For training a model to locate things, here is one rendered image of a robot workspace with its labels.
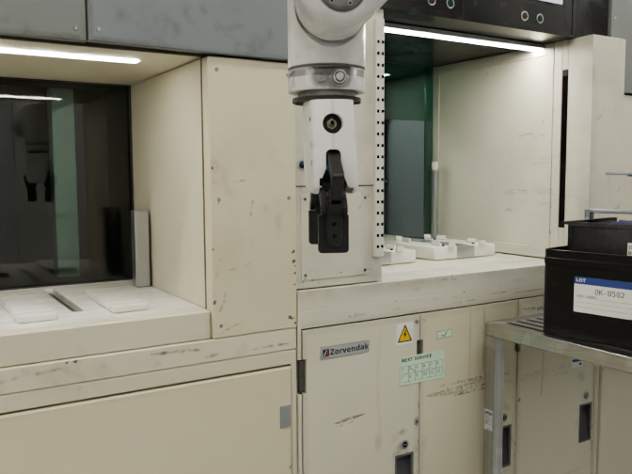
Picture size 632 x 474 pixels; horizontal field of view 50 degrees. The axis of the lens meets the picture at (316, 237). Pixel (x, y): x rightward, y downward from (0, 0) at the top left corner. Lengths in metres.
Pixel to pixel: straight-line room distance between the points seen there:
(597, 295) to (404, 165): 1.13
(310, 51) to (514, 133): 1.20
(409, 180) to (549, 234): 0.70
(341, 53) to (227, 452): 0.78
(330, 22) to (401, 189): 1.74
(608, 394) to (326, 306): 0.92
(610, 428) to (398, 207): 0.98
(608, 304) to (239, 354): 0.69
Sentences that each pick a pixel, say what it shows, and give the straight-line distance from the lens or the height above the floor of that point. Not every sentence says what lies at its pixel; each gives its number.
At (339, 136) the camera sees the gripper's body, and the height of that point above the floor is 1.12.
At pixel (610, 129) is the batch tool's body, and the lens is 1.78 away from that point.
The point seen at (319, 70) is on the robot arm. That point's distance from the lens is 0.72.
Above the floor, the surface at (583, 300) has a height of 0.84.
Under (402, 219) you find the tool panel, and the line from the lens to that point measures 2.37.
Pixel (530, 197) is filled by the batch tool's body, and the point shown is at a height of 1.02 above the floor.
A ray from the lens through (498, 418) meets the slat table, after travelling 1.59.
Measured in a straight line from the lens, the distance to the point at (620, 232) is 1.40.
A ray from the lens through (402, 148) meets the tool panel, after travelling 2.38.
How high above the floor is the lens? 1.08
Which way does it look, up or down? 5 degrees down
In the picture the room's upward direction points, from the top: straight up
